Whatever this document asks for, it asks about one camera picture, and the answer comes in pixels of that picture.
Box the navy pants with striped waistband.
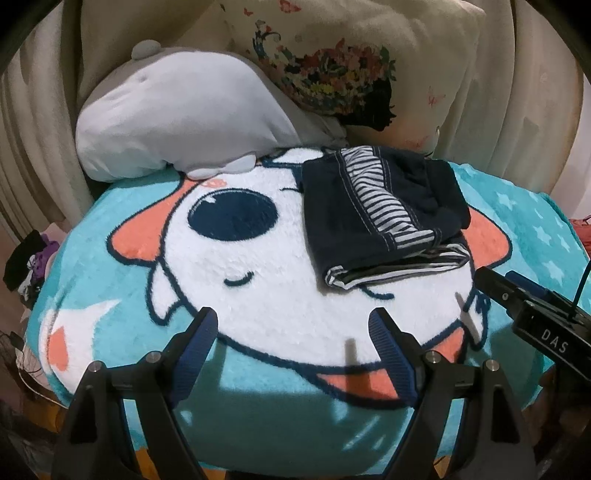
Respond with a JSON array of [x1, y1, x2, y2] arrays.
[[301, 146, 471, 290]]

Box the cream floral printed cushion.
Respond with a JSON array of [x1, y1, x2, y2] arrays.
[[219, 0, 486, 154]]

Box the white grey plush pillow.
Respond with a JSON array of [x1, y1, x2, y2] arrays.
[[75, 40, 346, 182]]

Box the pile of dark clothes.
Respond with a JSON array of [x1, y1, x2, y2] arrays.
[[3, 230, 60, 309]]

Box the teal cartoon fleece blanket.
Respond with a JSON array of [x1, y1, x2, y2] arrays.
[[26, 149, 590, 477]]

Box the beige upholstered headboard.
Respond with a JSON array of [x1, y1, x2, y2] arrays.
[[1, 1, 590, 237]]

